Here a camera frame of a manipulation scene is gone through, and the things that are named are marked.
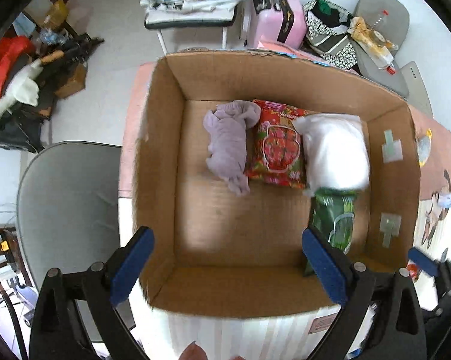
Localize green snack package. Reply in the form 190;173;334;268
304;188;359;254

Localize white plastic bag package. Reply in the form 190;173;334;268
292;113;370;196

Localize purple fuzzy cloth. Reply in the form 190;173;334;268
203;100;261;196

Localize yellow rhinestone plush slipper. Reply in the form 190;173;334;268
417;128;433;167

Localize blue white tissue pack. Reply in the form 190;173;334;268
438;193;451;209

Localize grey chair near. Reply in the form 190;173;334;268
16;140;137;342

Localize grey chair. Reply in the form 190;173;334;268
348;0;409;98
16;140;137;342

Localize brown cardboard box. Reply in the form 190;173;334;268
131;49;423;320

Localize white flat board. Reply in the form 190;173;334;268
398;61;434;119

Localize black tripod stand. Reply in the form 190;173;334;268
0;33;104;154

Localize red floral snack package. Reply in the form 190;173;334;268
245;99;309;189

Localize small cardboard box floor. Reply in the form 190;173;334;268
54;63;87;99

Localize white goose plush toy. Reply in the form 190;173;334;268
0;50;64;119

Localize yellow plastic bag on chair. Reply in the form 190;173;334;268
348;10;399;75

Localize grey chair far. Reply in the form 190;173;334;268
348;0;409;98

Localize black white patterned bag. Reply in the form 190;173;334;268
303;0;358;70

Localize red plastic bag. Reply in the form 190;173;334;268
0;36;35;96

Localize pink bedding package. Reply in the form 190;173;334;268
257;40;303;58

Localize pink suitcase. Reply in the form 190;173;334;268
245;0;308;49

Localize white chair with cushion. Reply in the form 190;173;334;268
144;0;241;55

